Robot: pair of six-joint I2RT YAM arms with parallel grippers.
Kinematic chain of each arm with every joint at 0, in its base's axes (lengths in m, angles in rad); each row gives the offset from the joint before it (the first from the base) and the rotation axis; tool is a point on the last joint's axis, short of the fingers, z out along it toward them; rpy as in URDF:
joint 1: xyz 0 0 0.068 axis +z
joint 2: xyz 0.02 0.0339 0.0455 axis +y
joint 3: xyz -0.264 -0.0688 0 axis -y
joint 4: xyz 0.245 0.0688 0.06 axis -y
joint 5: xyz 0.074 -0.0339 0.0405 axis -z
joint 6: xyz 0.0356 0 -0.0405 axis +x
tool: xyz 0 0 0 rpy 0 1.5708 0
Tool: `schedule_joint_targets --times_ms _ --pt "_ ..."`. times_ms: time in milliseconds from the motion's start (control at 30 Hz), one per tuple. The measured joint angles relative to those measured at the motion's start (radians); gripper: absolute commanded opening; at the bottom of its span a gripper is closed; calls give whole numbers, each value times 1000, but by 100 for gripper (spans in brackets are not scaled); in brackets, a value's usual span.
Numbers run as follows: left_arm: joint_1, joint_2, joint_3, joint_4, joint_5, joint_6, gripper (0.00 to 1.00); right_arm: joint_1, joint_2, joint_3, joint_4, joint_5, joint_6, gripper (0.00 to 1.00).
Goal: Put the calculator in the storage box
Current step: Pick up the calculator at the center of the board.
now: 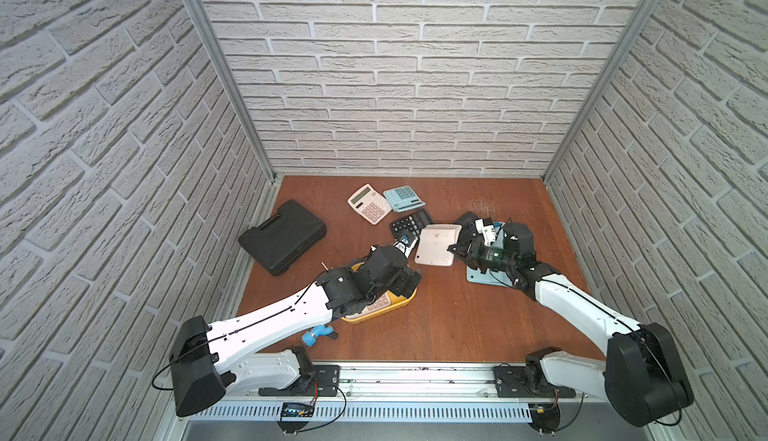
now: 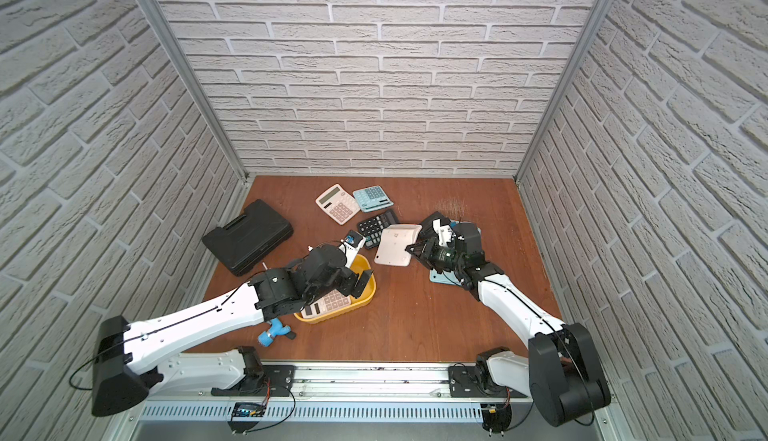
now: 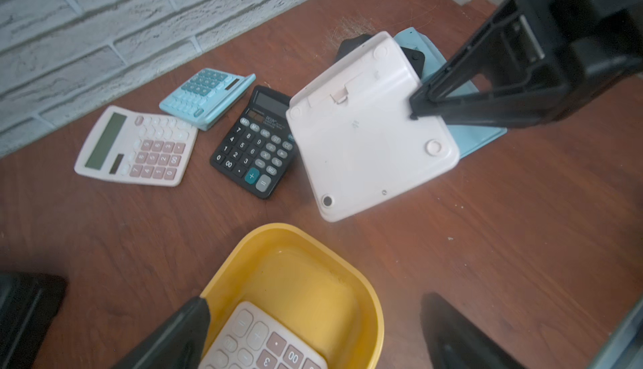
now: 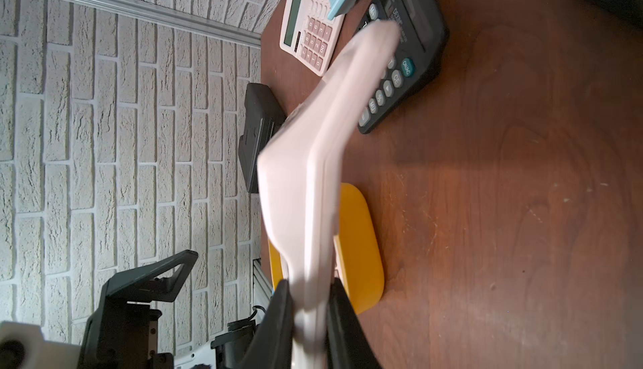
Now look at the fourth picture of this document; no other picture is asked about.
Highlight pink calculator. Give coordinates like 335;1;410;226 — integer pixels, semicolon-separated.
279;0;343;76

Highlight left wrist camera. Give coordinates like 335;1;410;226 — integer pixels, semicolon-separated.
1;321;81;369

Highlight white calculator face down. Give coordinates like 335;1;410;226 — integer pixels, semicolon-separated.
257;21;400;368

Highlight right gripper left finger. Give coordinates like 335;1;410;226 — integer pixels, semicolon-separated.
239;280;294;369

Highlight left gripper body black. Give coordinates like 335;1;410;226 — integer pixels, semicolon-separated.
77;296;173;368

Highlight black calculator face up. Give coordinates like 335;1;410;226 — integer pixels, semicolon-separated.
358;0;449;135

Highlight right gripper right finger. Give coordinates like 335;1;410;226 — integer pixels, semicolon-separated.
327;278;382;369

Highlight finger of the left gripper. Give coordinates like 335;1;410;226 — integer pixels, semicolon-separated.
102;249;199;303

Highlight yellow plastic storage box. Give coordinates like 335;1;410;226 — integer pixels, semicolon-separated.
267;182;386;315

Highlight large black case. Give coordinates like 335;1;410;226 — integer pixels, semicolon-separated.
238;83;286;193

